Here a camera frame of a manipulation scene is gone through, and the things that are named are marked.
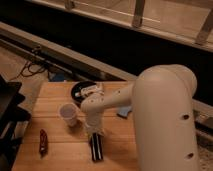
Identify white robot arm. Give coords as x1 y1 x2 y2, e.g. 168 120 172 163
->
81 65 200 171

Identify white ceramic cup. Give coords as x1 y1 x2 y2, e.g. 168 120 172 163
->
59 103 77 127

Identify blue sponge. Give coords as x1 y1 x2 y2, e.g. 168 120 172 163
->
117 106 132 118

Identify white bottle in bowl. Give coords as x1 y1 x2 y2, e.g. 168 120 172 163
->
75 85 103 98

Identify black round bowl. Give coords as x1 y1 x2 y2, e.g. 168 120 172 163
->
70 81 97 106

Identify red pocket knife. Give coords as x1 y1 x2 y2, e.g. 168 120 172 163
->
39 129 48 156

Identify black chair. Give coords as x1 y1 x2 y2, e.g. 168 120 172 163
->
0 75 31 171

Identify metal floor rail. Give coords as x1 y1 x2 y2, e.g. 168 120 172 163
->
0 22 213 134

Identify floor cables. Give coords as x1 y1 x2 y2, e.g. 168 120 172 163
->
9 59 48 82

